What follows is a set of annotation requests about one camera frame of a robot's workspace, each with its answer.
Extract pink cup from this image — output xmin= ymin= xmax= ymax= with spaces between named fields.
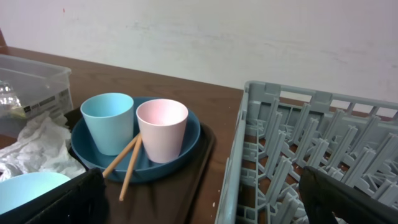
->
xmin=136 ymin=99 xmax=188 ymax=164

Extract light blue bowl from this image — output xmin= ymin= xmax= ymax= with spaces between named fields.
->
xmin=1 ymin=172 xmax=71 ymax=214

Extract foil snack wrapper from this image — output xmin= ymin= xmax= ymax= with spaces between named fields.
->
xmin=1 ymin=81 xmax=27 ymax=119

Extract light blue cup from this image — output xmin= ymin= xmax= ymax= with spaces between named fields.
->
xmin=80 ymin=93 xmax=134 ymax=156

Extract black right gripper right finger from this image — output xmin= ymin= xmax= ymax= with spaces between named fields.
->
xmin=299 ymin=166 xmax=397 ymax=224

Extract grey dishwasher rack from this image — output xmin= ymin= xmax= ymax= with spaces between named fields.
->
xmin=215 ymin=81 xmax=397 ymax=223

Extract dark blue plate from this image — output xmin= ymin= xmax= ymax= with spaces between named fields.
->
xmin=72 ymin=97 xmax=201 ymax=183

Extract white napkin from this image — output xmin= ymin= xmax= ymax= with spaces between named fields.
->
xmin=1 ymin=112 xmax=86 ymax=182

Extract wooden chopstick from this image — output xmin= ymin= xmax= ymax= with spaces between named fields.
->
xmin=102 ymin=134 xmax=140 ymax=179
xmin=119 ymin=134 xmax=142 ymax=202

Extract clear plastic bin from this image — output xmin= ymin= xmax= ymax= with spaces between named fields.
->
xmin=1 ymin=54 xmax=73 ymax=138

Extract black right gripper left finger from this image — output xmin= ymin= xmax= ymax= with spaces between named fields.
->
xmin=1 ymin=168 xmax=108 ymax=224

